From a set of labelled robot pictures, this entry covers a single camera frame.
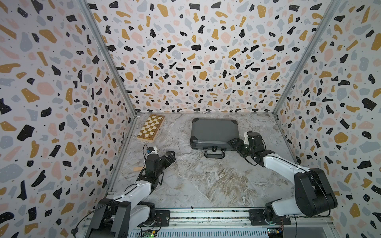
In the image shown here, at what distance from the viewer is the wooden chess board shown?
3.45 ft

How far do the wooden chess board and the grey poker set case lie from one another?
28 centimetres

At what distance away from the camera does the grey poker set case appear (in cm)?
96
